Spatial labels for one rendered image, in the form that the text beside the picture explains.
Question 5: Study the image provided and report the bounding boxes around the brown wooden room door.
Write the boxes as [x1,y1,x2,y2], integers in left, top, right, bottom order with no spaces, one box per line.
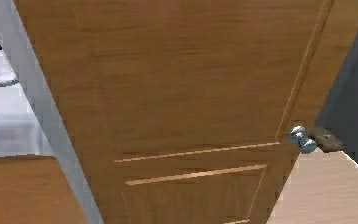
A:
[13,0,358,224]

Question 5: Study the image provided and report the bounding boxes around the silver round door knob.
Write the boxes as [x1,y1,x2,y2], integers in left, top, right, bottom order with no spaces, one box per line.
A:
[285,125,318,155]

